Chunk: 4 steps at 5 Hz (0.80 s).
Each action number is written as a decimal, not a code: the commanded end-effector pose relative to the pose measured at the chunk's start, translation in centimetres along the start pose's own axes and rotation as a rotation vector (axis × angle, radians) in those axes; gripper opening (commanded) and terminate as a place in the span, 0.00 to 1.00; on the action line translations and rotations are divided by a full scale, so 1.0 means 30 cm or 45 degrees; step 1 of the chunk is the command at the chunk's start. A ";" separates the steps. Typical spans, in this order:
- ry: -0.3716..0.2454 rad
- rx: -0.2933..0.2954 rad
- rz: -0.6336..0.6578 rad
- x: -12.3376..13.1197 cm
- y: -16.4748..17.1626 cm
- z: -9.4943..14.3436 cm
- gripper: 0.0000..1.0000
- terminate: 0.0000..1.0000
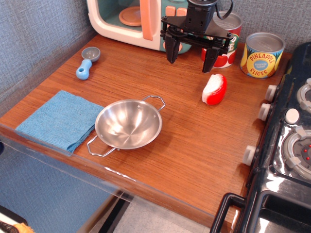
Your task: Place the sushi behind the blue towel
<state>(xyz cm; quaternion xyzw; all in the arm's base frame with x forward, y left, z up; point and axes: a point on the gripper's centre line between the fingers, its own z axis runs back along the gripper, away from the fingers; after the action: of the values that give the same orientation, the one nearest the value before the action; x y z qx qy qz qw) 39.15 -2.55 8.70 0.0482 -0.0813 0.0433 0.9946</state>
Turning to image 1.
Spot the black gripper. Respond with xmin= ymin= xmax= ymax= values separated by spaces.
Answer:
xmin=160 ymin=0 xmax=234 ymax=73

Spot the red and white toy vegetable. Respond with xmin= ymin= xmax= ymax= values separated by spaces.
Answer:
xmin=202 ymin=74 xmax=227 ymax=105

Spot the tomato sauce can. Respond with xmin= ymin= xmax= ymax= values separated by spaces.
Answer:
xmin=213 ymin=12 xmax=242 ymax=68

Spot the teal toy microwave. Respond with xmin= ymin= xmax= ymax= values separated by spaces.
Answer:
xmin=86 ymin=0 xmax=188 ymax=51

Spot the orange microwave turntable plate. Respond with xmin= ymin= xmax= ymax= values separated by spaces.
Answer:
xmin=119 ymin=6 xmax=141 ymax=27

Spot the pineapple slices can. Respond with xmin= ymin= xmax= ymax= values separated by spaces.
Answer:
xmin=240 ymin=32 xmax=286 ymax=79

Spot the white stove knob top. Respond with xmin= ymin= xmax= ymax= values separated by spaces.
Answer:
xmin=265 ymin=85 xmax=277 ymax=102

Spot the white stove knob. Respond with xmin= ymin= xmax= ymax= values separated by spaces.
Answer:
xmin=265 ymin=85 xmax=277 ymax=102
xmin=242 ymin=145 xmax=257 ymax=166
xmin=258 ymin=103 xmax=271 ymax=121

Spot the white stove knob middle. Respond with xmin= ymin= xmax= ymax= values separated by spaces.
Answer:
xmin=258 ymin=103 xmax=271 ymax=121

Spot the blue and grey toy scoop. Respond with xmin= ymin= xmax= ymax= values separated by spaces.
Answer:
xmin=76 ymin=47 xmax=101 ymax=80

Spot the white round stove button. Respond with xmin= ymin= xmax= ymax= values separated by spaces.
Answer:
xmin=285 ymin=108 xmax=299 ymax=124

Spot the white stove knob bottom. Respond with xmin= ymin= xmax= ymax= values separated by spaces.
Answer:
xmin=242 ymin=145 xmax=257 ymax=166

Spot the grey stove burner rear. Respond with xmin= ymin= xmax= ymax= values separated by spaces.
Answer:
xmin=296 ymin=78 xmax=311 ymax=113

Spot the grey stove burner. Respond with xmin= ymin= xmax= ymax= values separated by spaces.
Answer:
xmin=282 ymin=126 xmax=311 ymax=180
xmin=296 ymin=78 xmax=311 ymax=113

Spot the grey stove burner front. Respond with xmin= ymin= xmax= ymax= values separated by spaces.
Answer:
xmin=282 ymin=126 xmax=311 ymax=180

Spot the blue folded cloth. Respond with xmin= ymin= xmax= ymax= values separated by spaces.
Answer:
xmin=16 ymin=90 xmax=104 ymax=153

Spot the black toy stove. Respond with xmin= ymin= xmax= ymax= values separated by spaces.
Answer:
xmin=209 ymin=41 xmax=311 ymax=233

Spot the clear acrylic table guard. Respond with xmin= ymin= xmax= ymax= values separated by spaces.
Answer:
xmin=0 ymin=123 xmax=236 ymax=233

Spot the orange fuzzy object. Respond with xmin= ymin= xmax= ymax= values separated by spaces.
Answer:
xmin=13 ymin=223 xmax=34 ymax=233

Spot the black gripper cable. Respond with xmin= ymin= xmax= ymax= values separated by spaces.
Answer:
xmin=215 ymin=0 xmax=234 ymax=20

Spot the steel two-handled bowl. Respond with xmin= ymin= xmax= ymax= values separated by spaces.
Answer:
xmin=86 ymin=95 xmax=166 ymax=157

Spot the black oven door handle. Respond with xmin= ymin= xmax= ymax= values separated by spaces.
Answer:
xmin=210 ymin=193 xmax=246 ymax=233

